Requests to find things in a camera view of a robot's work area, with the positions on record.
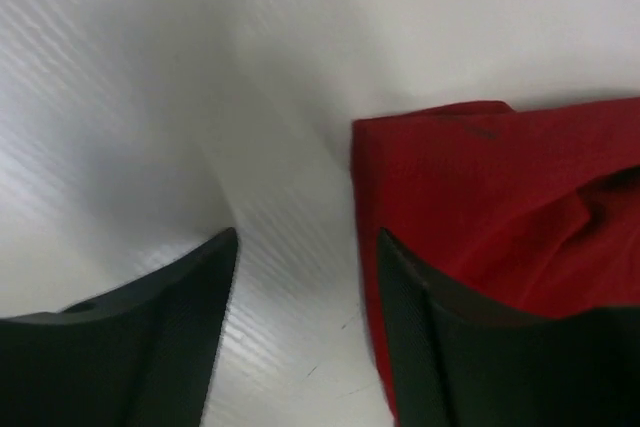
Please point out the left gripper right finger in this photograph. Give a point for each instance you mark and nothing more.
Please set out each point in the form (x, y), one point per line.
(459, 358)

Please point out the dark red t-shirt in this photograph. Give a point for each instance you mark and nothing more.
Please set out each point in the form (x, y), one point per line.
(537, 210)

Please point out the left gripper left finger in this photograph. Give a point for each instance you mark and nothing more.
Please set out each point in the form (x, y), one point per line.
(142, 354)

